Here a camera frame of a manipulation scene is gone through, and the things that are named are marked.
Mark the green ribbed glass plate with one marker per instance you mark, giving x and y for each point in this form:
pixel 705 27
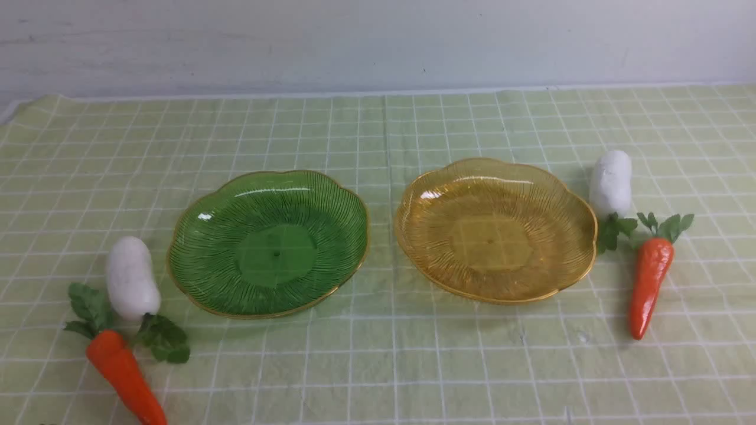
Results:
pixel 268 244

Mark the amber ribbed glass plate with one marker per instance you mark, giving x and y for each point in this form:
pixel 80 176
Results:
pixel 496 232

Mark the orange carrot with leaves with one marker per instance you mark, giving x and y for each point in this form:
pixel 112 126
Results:
pixel 110 354
pixel 653 260

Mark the white radish with leaves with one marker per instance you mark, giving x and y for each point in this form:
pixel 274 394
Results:
pixel 610 199
pixel 135 297

